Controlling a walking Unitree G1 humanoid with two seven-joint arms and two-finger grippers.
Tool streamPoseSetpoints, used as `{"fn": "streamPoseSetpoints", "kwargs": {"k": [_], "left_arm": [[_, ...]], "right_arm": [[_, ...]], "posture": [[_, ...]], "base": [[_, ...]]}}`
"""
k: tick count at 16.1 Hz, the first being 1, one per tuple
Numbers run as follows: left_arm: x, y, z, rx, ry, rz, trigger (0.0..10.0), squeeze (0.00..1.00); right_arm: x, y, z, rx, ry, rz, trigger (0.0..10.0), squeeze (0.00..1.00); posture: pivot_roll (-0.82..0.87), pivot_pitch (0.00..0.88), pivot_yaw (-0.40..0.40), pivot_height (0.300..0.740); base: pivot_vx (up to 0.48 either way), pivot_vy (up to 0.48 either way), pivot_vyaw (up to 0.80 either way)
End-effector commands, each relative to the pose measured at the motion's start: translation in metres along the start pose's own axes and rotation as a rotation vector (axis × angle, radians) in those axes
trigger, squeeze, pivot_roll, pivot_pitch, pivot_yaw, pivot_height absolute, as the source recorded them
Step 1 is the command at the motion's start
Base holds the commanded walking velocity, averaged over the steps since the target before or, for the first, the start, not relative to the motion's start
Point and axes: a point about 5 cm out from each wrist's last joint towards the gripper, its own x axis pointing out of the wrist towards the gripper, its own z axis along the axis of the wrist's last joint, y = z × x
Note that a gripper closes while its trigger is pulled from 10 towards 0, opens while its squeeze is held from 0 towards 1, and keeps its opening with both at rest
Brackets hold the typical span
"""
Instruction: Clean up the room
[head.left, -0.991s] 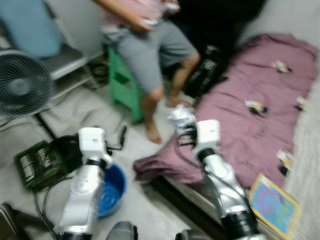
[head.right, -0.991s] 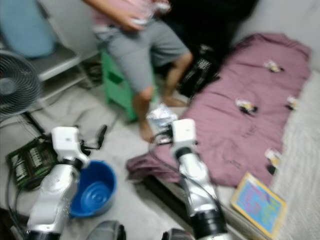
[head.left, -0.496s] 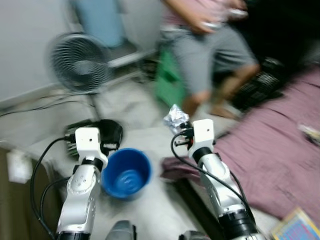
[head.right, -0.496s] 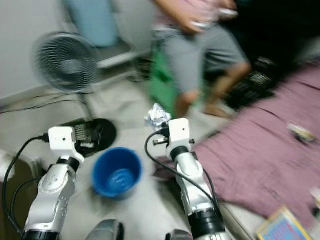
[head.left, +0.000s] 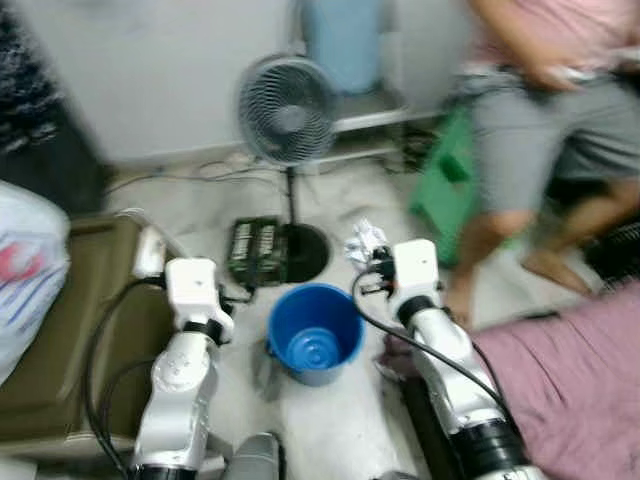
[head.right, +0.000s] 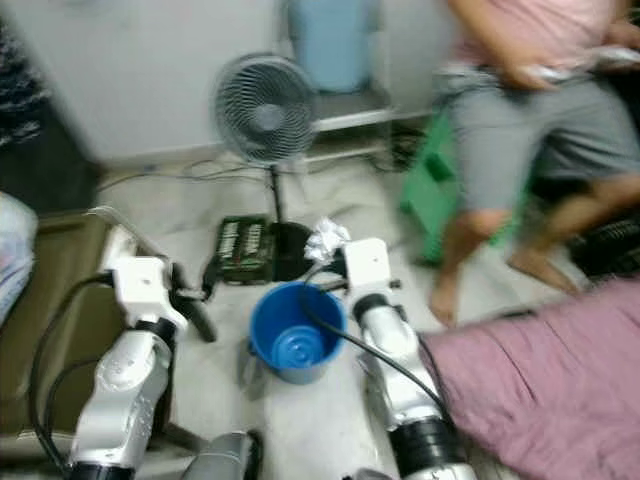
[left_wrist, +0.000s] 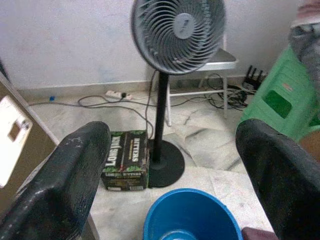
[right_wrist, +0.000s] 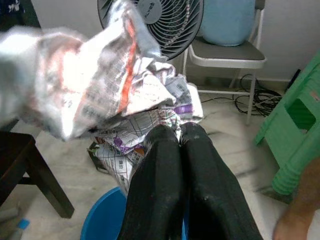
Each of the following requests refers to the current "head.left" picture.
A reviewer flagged white paper ball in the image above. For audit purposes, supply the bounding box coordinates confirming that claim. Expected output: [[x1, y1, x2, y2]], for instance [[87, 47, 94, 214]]
[[345, 220, 389, 269]]

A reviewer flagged black ridged box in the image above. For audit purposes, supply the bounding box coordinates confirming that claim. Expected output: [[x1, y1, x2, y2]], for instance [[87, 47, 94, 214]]
[[228, 217, 283, 288]]

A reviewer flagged blue plastic bucket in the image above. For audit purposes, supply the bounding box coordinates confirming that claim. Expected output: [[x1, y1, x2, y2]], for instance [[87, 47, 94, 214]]
[[265, 283, 366, 388]]

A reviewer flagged green plastic stool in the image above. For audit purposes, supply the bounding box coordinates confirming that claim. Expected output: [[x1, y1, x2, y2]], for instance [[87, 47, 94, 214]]
[[410, 105, 481, 266]]

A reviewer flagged silver left robot leg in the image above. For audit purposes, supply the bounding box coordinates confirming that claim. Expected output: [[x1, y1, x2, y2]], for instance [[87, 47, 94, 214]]
[[225, 432, 286, 480]]

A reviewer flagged grey standing fan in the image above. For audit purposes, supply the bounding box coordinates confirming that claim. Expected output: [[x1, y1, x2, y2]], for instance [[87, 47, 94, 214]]
[[237, 55, 338, 284]]

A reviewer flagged person in grey shorts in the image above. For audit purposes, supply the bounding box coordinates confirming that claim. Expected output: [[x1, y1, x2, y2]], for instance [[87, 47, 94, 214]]
[[445, 0, 640, 326]]

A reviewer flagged pink cartoon print blanket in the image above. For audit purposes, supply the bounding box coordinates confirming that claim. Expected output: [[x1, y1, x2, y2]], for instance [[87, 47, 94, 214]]
[[385, 285, 640, 480]]

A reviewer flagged white printed bag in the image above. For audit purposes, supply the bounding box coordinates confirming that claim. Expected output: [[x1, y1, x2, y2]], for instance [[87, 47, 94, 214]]
[[0, 180, 71, 386]]

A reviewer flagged olive green storage box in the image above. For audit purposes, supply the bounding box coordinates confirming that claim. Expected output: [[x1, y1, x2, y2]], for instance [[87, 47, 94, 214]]
[[0, 210, 186, 461]]

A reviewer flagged light blue water container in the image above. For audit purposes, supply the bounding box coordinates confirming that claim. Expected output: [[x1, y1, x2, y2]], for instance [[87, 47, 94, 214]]
[[300, 0, 386, 96]]

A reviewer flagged dark patterned cloth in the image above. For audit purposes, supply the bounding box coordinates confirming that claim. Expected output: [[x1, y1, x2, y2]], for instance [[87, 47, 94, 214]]
[[0, 0, 111, 216]]

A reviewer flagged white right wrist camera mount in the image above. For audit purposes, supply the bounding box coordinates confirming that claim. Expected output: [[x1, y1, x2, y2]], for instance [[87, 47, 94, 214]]
[[390, 238, 443, 313]]

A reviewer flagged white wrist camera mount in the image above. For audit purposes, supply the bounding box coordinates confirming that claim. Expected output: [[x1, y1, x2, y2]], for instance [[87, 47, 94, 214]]
[[163, 257, 233, 331], [390, 238, 443, 313]]

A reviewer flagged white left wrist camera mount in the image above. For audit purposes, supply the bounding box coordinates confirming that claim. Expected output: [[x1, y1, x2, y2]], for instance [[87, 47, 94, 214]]
[[163, 257, 233, 331]]

